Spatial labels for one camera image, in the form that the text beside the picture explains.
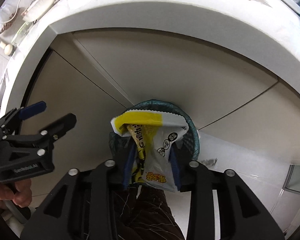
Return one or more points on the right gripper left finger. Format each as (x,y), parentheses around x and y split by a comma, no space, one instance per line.
(82,206)

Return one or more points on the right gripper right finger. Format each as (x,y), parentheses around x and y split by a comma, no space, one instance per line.
(220,197)

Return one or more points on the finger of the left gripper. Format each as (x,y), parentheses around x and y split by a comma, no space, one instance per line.
(32,110)
(56,130)

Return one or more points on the yellow white snack bag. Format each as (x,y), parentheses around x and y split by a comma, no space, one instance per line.
(150,161)

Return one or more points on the black trash bin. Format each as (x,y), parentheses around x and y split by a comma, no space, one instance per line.
(157,118)

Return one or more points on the person's left hand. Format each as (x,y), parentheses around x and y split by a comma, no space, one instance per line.
(22,197)

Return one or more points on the egg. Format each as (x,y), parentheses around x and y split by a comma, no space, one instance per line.
(9,50)

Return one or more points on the clear glass container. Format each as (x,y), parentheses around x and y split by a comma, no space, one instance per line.
(21,33)

